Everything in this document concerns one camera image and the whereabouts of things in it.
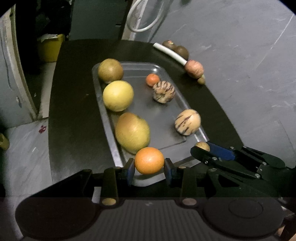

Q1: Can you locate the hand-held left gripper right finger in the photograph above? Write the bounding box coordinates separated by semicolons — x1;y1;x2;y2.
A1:
164;158;208;206

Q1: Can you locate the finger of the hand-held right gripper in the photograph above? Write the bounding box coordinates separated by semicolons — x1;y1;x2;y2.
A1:
209;141;286;167
190;145;262;179

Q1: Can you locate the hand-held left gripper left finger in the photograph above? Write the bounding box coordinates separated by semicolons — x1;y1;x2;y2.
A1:
46;158;136;206

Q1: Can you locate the orange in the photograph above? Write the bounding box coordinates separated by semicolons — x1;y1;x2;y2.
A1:
134;147;165;175

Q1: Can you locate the yellow-green mango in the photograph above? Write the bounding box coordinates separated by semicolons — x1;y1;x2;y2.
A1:
115;113;151;154

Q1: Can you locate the rectangular metal tray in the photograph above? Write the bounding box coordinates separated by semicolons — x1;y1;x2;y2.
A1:
92;62;210;187

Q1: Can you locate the large yellow citrus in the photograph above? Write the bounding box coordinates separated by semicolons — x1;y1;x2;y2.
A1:
103;80;134;112

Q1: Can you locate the small tangerine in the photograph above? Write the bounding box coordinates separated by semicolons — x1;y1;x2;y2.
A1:
145;73;160;87

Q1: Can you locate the brown round pear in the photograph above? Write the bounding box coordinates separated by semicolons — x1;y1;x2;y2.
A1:
97;58;124;84

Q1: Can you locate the red apple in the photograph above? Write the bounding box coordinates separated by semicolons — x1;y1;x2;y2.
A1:
184;60;204;78

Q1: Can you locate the dark brown round fruit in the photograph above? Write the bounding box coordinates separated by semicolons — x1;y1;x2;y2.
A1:
173;46;189;60

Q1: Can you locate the white plastic tube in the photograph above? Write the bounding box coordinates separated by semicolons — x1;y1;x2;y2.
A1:
153;42;188;67

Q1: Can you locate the small yellow object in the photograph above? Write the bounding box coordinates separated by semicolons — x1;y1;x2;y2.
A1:
0;133;10;151

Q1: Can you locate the yellow bin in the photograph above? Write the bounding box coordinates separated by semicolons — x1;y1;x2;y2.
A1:
38;34;65;63

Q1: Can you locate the grey panel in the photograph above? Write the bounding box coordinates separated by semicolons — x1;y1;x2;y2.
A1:
69;0;127;41

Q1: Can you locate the white looped hose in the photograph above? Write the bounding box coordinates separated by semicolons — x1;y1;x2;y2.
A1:
127;0;167;32

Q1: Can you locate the pale door frame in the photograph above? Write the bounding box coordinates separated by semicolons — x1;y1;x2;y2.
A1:
0;13;49;121

